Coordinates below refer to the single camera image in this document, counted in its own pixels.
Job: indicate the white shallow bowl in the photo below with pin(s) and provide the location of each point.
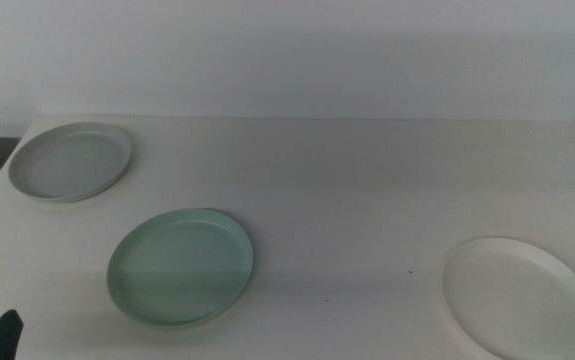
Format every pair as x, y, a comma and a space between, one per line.
517, 300

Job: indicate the pale green shallow bowl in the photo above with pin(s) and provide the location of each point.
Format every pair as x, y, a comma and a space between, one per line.
179, 267

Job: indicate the grey shallow bowl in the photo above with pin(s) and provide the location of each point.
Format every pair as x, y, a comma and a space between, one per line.
69, 162

